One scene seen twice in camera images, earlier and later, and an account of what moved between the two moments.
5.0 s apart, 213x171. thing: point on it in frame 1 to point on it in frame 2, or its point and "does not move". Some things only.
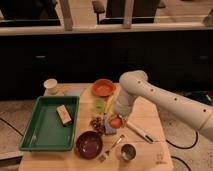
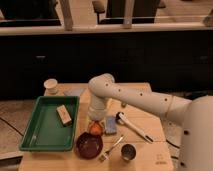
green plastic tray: x=44 y=130 does not move
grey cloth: x=73 y=92 does not move
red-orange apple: x=115 y=122 to x=96 y=129
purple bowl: x=89 y=145 does not move
